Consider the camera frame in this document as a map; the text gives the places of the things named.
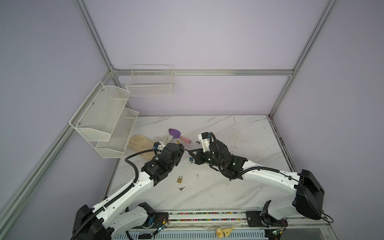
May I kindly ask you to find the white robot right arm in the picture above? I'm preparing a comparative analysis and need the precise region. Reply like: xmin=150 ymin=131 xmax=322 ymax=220
xmin=188 ymin=132 xmax=334 ymax=228

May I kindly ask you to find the aluminium frame post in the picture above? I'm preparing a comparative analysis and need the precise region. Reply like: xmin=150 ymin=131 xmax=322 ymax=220
xmin=74 ymin=0 xmax=114 ymax=72
xmin=268 ymin=0 xmax=339 ymax=119

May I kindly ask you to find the brass padlock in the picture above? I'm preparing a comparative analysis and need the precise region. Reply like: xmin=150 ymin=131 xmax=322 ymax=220
xmin=177 ymin=176 xmax=183 ymax=184

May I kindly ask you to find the white mesh upper shelf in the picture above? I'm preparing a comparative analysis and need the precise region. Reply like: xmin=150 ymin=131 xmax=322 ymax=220
xmin=69 ymin=82 xmax=130 ymax=142

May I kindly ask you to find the white wire basket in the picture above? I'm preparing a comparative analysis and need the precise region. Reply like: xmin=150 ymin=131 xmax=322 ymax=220
xmin=126 ymin=65 xmax=174 ymax=97

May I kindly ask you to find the aluminium frame post right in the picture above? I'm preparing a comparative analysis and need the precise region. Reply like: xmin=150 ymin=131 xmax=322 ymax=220
xmin=268 ymin=0 xmax=339 ymax=119

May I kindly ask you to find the beige leather glove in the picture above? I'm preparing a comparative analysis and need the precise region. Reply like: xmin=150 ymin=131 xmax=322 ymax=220
xmin=128 ymin=135 xmax=155 ymax=162

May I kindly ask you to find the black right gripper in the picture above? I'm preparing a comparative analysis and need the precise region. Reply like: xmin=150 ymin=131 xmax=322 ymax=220
xmin=187 ymin=147 xmax=223 ymax=169

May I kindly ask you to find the aluminium frame post left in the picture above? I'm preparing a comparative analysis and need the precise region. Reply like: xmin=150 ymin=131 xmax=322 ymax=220
xmin=74 ymin=0 xmax=114 ymax=72

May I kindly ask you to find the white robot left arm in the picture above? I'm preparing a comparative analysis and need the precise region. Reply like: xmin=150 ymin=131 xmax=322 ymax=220
xmin=71 ymin=143 xmax=185 ymax=240

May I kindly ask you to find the yellow toy figure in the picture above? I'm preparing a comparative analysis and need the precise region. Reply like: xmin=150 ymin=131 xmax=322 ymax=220
xmin=216 ymin=227 xmax=236 ymax=239

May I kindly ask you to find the purple pink toy shovel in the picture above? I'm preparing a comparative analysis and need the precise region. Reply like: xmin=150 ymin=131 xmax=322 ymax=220
xmin=169 ymin=129 xmax=192 ymax=144

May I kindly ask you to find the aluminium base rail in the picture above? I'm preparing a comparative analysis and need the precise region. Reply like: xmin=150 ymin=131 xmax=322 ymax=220
xmin=113 ymin=206 xmax=331 ymax=240

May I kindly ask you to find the white mesh lower shelf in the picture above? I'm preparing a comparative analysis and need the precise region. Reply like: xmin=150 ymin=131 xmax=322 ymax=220
xmin=95 ymin=108 xmax=139 ymax=159

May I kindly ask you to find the white mesh shelf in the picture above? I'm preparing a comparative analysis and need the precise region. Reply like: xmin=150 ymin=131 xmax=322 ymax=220
xmin=69 ymin=82 xmax=130 ymax=142
xmin=95 ymin=108 xmax=139 ymax=159

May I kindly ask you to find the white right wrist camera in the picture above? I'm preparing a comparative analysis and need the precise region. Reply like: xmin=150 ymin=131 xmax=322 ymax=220
xmin=198 ymin=132 xmax=211 ymax=153

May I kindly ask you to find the aluminium frame back bar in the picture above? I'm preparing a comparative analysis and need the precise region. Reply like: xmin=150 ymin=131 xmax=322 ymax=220
xmin=114 ymin=69 xmax=294 ymax=76

